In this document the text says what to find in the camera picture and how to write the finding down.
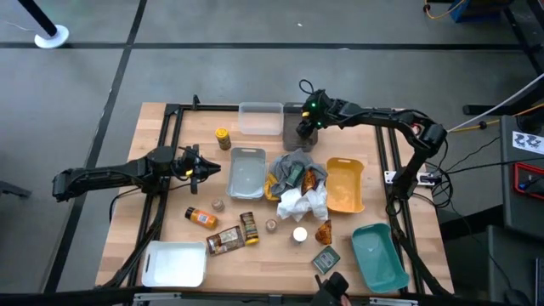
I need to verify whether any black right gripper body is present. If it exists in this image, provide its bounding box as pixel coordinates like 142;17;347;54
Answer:
302;88;341;128

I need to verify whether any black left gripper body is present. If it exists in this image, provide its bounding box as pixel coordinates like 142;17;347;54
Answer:
172;144;201;195

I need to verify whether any grey cloth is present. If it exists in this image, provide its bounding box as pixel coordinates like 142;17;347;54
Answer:
269;148;328;199

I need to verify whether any dark green spice packet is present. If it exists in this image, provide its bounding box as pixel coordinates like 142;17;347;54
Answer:
285;163;305;188

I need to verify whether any orange foil spice packet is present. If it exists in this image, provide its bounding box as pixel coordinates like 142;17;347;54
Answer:
300;168;319;195
314;219;333;247

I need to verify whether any brown silver spice packet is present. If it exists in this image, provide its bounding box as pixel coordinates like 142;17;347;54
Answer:
206;225;247;257

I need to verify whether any white cloth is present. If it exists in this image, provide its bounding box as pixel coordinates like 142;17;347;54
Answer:
276;182;330;223

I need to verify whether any white-lid bagel seasoning jar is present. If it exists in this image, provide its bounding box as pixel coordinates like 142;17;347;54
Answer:
291;226;309;245

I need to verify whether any green square spice box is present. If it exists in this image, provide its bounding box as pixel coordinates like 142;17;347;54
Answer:
312;245;342;275

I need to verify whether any smoky dark plastic bin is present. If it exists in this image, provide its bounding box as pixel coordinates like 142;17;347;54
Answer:
282;101;319;153

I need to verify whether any grey plastic bin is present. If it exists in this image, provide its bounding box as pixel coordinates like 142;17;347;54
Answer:
225;146;268;201

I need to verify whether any clear plastic bin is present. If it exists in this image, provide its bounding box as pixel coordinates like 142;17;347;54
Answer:
237;101;285;136

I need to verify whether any yellow plastic bin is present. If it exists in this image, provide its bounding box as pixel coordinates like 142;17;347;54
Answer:
326;156;366;214

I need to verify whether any yellow cloth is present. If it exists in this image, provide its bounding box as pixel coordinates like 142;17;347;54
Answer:
263;172;281;201

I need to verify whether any white plastic bin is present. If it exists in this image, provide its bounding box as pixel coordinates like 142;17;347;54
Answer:
140;240;208;288

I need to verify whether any teal plastic bin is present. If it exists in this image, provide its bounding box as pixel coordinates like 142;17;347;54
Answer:
350;223;411;294

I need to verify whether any grey metal foot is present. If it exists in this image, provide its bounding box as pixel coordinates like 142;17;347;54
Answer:
0;180;33;199

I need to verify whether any black rig crossbar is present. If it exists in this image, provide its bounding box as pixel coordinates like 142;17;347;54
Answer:
0;286;544;306

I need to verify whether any black pole white base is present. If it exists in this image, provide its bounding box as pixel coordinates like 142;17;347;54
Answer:
16;0;71;49

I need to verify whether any red framed device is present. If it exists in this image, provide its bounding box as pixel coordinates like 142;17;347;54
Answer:
511;161;544;201

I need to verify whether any white paper label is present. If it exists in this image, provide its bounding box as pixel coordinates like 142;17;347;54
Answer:
512;130;544;155

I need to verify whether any black aluminium table frame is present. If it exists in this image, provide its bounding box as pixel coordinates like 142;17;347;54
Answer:
99;93;454;297

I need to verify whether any yellow floor cable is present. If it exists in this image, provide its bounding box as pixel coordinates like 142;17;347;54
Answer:
422;0;467;20

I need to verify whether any orange cable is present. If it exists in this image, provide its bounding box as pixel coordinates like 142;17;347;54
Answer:
450;103;544;133

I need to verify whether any black table-level camera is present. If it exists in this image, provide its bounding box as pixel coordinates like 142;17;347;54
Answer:
314;271;350;306

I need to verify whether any white cable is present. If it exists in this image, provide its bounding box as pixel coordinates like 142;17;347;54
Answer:
445;71;544;133

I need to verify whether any black desk frame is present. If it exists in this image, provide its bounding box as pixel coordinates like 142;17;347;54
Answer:
462;0;544;116

